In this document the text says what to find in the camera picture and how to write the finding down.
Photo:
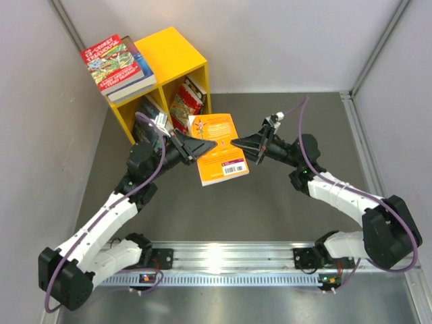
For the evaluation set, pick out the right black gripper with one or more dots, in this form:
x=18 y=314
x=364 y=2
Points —
x=257 y=145

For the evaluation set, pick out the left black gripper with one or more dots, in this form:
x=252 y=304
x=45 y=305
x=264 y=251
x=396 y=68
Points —
x=189 y=147

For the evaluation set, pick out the green cover paperback book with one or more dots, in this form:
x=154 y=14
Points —
x=185 y=103

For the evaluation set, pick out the yellow blue 169-storey treehouse book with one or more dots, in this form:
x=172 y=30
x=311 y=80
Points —
x=197 y=89

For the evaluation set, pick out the dark blue nineteen eighty-four book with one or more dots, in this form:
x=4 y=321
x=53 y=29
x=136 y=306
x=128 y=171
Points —
x=144 y=131

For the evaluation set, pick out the blue orange gradient cover book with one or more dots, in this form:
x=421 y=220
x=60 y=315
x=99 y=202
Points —
x=140 y=82

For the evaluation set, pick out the red 13-storey treehouse book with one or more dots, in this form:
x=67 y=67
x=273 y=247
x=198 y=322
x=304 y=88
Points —
x=109 y=63

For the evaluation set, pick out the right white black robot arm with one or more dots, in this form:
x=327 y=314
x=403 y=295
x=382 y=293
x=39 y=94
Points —
x=388 y=232

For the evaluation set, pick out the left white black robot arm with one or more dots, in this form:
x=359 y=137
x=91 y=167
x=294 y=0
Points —
x=71 y=272

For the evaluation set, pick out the yellow wooden cubby shelf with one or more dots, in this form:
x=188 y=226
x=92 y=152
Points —
x=171 y=57

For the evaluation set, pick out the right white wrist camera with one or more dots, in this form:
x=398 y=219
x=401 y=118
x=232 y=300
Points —
x=274 y=120

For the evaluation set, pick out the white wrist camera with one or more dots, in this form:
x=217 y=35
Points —
x=274 y=120
x=163 y=124

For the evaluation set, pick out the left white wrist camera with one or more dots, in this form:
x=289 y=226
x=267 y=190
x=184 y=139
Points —
x=163 y=124

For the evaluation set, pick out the aluminium mounting rail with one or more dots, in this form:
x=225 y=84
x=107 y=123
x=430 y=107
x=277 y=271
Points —
x=222 y=258

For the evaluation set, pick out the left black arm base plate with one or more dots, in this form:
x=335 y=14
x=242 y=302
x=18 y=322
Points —
x=159 y=258

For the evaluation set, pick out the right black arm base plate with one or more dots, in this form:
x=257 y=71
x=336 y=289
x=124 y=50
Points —
x=309 y=259

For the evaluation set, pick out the perforated metal cable tray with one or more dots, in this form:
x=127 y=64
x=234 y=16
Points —
x=141 y=279

